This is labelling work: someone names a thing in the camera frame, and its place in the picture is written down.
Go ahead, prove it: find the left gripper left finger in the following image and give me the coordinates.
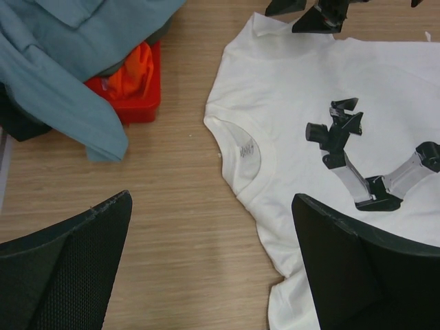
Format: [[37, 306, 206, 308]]
[[1, 190, 133, 329]]

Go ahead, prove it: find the orange t-shirt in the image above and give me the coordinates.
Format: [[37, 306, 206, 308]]
[[94, 42, 155, 101]]

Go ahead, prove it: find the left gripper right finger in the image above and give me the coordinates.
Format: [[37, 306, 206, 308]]
[[291, 193, 439, 329]]

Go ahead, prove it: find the red plastic bin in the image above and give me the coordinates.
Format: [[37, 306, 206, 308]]
[[85, 41, 161, 124]]

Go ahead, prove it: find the black t-shirt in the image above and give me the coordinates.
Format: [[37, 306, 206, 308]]
[[1, 83, 52, 142]]

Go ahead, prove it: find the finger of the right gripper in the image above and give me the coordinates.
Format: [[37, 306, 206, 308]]
[[291, 6, 330, 34], [265, 0, 307, 16]]

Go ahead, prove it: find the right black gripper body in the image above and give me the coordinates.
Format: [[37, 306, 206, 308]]
[[314, 0, 366, 33]]

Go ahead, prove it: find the blue-grey t-shirt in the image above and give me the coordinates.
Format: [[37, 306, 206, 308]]
[[1, 1, 182, 162]]

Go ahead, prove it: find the white printed t-shirt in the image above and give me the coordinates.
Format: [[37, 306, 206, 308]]
[[203, 13, 439, 329]]

